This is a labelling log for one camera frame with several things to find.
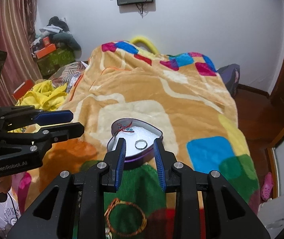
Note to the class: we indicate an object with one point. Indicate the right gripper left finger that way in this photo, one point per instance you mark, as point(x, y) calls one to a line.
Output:
point(74, 200)

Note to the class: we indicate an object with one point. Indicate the orange box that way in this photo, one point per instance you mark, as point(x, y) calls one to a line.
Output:
point(45, 51)

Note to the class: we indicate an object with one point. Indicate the green patterned cloth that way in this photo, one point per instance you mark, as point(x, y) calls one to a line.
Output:
point(50, 63)

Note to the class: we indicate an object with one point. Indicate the yellow cartoon blanket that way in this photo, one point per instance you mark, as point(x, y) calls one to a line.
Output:
point(44, 96)

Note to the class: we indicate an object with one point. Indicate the yellow curved headrest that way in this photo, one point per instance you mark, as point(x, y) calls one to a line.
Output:
point(146, 42)

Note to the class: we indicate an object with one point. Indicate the colourful patchwork plush blanket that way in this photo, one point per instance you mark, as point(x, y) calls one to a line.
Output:
point(183, 96)

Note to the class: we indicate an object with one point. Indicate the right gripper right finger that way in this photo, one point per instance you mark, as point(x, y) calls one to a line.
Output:
point(227, 215)

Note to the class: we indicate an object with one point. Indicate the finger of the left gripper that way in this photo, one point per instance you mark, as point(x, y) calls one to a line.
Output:
point(53, 134)
point(40, 117)

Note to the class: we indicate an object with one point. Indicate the grey purple bag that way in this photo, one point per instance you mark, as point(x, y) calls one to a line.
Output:
point(230, 75)

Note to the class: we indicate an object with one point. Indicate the pile of clothes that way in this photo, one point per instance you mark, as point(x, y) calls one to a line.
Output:
point(56, 32)

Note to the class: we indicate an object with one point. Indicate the purple heart-shaped tin box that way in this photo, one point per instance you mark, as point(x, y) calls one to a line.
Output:
point(139, 145)

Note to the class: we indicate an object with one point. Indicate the red box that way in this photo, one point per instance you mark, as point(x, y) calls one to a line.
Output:
point(23, 89)

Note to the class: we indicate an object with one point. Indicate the pink croc shoe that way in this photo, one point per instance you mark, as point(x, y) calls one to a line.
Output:
point(267, 187)

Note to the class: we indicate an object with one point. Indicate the striped patterned bedding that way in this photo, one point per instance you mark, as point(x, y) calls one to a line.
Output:
point(68, 74)

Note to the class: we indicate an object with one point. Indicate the striped brown curtain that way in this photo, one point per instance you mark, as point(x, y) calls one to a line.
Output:
point(17, 32)

